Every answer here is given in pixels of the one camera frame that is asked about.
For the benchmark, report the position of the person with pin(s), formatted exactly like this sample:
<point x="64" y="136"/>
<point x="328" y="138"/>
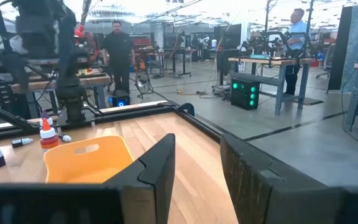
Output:
<point x="297" y="31"/>
<point x="118" y="53"/>

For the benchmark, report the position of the black aluminium table frame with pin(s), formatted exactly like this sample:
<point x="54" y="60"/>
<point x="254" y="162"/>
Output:
<point x="135" y="113"/>

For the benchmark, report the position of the black floor fan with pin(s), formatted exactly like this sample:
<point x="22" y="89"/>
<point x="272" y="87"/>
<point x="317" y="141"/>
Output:
<point x="141" y="82"/>

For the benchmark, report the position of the black distant robot arm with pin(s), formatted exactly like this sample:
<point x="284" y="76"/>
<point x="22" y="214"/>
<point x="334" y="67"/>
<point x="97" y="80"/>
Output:
<point x="278" y="43"/>

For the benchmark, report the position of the computer tower green lights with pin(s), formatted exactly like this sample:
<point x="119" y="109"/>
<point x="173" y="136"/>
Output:
<point x="244" y="93"/>

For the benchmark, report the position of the black partition panel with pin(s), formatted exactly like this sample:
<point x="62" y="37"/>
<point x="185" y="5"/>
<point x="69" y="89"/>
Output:
<point x="339" y="46"/>

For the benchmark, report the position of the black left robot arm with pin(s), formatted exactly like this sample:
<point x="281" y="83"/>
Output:
<point x="70" y="93"/>

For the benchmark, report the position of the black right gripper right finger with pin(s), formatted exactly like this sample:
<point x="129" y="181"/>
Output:
<point x="259" y="193"/>

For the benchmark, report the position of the large red food coloring bottle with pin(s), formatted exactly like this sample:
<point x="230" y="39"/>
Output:
<point x="49" y="141"/>

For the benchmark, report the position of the computer tower blue light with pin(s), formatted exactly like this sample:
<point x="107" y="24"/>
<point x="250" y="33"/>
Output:
<point x="120" y="99"/>

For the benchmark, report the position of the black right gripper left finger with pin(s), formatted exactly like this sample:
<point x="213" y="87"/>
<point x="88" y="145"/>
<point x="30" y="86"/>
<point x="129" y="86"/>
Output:
<point x="148" y="186"/>

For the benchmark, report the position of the black monitor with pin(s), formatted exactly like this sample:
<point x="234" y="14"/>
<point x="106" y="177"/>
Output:
<point x="232" y="35"/>

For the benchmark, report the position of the yellow plastic bin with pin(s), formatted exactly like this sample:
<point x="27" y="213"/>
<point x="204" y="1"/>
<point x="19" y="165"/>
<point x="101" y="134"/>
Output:
<point x="89" y="165"/>

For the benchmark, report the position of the grey office chair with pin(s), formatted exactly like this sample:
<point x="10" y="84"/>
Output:
<point x="328" y="59"/>

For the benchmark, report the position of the black floor mat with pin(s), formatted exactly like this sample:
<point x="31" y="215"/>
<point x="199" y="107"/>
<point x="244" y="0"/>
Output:
<point x="309" y="101"/>

